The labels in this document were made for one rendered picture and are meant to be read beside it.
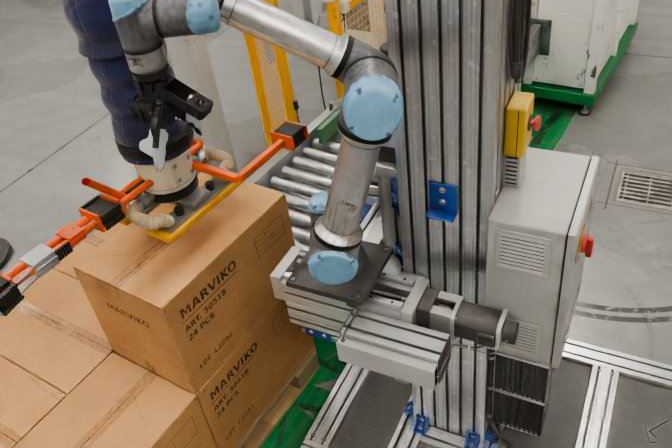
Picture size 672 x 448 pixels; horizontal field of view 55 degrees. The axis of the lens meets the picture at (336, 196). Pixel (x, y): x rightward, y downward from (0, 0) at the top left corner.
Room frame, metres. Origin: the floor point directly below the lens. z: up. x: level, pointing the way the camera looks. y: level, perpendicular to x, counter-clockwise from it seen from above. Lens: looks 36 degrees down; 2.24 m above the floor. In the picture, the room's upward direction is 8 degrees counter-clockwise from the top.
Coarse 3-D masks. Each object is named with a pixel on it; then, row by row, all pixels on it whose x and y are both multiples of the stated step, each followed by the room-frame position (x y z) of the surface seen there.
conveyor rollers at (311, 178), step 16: (320, 144) 2.76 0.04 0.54; (336, 144) 2.72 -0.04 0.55; (304, 160) 2.61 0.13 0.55; (320, 160) 2.65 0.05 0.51; (288, 176) 2.54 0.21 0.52; (304, 176) 2.49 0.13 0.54; (320, 176) 2.46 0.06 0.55; (304, 192) 2.38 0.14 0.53; (304, 208) 2.27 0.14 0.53; (304, 224) 2.16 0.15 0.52; (304, 240) 2.05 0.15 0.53
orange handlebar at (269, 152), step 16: (192, 144) 1.82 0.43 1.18; (272, 144) 1.73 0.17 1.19; (192, 160) 1.70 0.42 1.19; (256, 160) 1.65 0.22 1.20; (224, 176) 1.60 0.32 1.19; (240, 176) 1.58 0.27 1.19; (80, 224) 1.46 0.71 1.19; (96, 224) 1.46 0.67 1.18; (64, 240) 1.42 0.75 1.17; (80, 240) 1.41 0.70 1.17; (16, 272) 1.30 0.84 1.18; (32, 272) 1.29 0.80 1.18
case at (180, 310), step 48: (240, 192) 1.86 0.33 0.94; (144, 240) 1.66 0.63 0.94; (192, 240) 1.63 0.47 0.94; (240, 240) 1.62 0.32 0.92; (288, 240) 1.79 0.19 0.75; (96, 288) 1.53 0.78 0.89; (144, 288) 1.44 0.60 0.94; (192, 288) 1.44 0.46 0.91; (240, 288) 1.58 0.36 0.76; (144, 336) 1.43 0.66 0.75; (192, 336) 1.39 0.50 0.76; (240, 336) 1.53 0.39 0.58; (192, 384) 1.35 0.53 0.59
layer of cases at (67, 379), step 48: (96, 240) 2.23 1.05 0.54; (48, 288) 1.96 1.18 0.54; (0, 336) 1.73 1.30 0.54; (48, 336) 1.70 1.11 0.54; (96, 336) 1.66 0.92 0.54; (288, 336) 1.71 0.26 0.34; (0, 384) 1.50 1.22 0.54; (48, 384) 1.47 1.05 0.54; (96, 384) 1.44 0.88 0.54; (144, 384) 1.41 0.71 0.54; (240, 384) 1.49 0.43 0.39; (0, 432) 1.31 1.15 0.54; (48, 432) 1.28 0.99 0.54; (96, 432) 1.25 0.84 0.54; (144, 432) 1.23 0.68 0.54; (192, 432) 1.29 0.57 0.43; (240, 432) 1.43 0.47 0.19
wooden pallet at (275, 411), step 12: (312, 348) 1.81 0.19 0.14; (312, 360) 1.80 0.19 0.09; (300, 372) 1.73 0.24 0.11; (312, 372) 1.78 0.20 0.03; (288, 384) 1.66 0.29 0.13; (300, 384) 1.72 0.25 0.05; (276, 396) 1.60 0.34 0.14; (288, 396) 1.68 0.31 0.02; (276, 408) 1.63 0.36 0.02; (288, 408) 1.64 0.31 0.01; (264, 420) 1.59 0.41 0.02; (276, 420) 1.58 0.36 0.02; (252, 432) 1.54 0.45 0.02; (264, 432) 1.53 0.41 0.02; (240, 444) 1.42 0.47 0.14; (252, 444) 1.49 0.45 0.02
